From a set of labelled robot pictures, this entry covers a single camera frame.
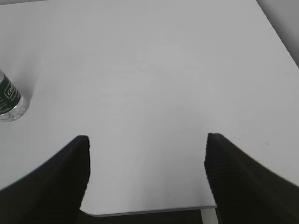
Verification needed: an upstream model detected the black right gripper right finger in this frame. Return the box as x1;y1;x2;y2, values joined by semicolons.
204;133;299;224

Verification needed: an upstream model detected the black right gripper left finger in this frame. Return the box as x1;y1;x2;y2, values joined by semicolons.
0;135;90;224

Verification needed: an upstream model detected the clear green-labelled water bottle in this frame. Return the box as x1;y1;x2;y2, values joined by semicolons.
0;71;29;122

